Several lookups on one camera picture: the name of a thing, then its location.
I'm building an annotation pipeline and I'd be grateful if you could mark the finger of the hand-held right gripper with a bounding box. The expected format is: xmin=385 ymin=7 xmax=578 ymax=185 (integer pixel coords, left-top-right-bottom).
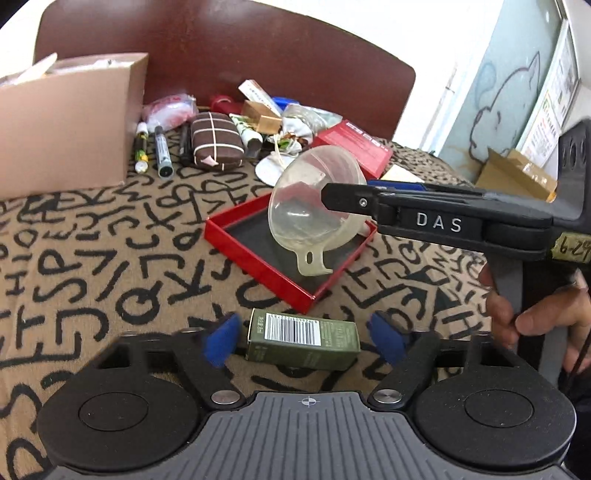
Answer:
xmin=366 ymin=179 xmax=500 ymax=195
xmin=320 ymin=182 xmax=382 ymax=228

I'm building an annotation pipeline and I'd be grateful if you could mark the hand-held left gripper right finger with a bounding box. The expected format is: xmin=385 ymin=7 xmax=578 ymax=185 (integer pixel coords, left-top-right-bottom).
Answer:
xmin=368 ymin=311 xmax=525 ymax=412

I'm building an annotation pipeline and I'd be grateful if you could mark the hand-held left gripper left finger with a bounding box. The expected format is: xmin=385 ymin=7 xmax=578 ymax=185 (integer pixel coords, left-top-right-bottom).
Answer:
xmin=99 ymin=312 xmax=243 ymax=409

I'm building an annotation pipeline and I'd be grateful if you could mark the clear plastic funnel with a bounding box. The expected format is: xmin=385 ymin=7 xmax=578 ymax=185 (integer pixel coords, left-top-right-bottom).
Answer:
xmin=267 ymin=145 xmax=370 ymax=277

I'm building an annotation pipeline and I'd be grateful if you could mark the small green barcode box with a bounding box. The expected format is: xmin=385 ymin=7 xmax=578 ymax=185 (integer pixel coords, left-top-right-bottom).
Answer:
xmin=244 ymin=308 xmax=361 ymax=371

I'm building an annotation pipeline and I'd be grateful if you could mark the red box tray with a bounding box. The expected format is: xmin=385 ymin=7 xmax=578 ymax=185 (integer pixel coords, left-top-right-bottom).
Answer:
xmin=204 ymin=191 xmax=378 ymax=313

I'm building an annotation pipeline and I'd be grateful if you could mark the brown cardboard box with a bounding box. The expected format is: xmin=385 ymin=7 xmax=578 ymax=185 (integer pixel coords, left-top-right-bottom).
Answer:
xmin=0 ymin=52 xmax=150 ymax=198

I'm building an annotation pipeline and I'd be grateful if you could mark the person's right hand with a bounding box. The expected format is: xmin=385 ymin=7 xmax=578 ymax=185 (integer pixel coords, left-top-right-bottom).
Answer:
xmin=477 ymin=265 xmax=591 ymax=371

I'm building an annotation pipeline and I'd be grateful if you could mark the beige small box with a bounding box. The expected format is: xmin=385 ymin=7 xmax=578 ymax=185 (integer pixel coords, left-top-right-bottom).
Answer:
xmin=380 ymin=165 xmax=424 ymax=184

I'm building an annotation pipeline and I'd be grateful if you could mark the flat cardboard carton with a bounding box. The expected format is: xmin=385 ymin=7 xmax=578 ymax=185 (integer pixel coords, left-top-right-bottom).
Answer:
xmin=475 ymin=147 xmax=560 ymax=202

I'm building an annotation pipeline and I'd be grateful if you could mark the red gift box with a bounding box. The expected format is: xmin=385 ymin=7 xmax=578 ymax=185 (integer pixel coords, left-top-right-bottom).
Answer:
xmin=313 ymin=119 xmax=393 ymax=180

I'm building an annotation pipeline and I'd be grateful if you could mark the plain white felt insole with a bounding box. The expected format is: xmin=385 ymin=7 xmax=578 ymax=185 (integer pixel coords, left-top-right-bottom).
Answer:
xmin=254 ymin=151 xmax=302 ymax=186

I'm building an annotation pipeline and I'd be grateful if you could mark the clear plastic bag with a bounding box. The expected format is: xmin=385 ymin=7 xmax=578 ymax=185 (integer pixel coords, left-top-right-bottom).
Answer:
xmin=281 ymin=103 xmax=343 ymax=136

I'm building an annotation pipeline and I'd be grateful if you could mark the small gold box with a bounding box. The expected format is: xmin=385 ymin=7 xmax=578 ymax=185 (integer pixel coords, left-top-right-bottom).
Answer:
xmin=242 ymin=100 xmax=283 ymax=135

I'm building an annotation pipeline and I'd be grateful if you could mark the green white tube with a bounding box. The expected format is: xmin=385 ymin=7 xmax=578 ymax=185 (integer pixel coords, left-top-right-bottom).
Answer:
xmin=230 ymin=114 xmax=262 ymax=145

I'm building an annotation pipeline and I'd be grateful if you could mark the white orange carton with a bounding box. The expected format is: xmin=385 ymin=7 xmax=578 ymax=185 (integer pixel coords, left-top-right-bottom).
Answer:
xmin=238 ymin=79 xmax=283 ymax=116

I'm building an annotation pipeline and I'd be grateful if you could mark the letter print blanket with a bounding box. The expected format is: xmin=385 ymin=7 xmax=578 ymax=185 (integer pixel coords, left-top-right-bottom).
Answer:
xmin=0 ymin=127 xmax=532 ymax=480

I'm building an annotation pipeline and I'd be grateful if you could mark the brown checked pouch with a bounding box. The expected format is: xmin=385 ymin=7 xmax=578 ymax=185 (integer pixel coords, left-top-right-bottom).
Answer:
xmin=190 ymin=111 xmax=246 ymax=171

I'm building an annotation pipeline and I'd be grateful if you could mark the black marker pen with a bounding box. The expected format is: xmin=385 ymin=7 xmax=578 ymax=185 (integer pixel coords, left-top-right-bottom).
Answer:
xmin=178 ymin=124 xmax=193 ymax=167

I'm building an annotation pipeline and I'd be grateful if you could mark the grey marker pen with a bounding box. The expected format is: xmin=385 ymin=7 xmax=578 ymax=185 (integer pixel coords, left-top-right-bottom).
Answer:
xmin=154 ymin=125 xmax=174 ymax=179

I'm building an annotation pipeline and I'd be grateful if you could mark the brown wooden chair back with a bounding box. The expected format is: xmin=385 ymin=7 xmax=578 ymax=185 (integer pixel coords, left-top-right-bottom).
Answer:
xmin=33 ymin=0 xmax=417 ymax=142

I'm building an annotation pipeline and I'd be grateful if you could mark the red white plastic bag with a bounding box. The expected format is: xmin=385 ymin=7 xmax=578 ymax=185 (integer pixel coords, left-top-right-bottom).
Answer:
xmin=141 ymin=94 xmax=197 ymax=130

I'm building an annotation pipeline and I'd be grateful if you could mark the green yellow marker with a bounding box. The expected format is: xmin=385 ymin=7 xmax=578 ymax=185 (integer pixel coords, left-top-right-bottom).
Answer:
xmin=133 ymin=122 xmax=150 ymax=175

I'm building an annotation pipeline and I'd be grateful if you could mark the printed drawstring sachet pouch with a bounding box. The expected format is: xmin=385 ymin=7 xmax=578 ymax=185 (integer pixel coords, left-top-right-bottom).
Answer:
xmin=275 ymin=131 xmax=315 ymax=160

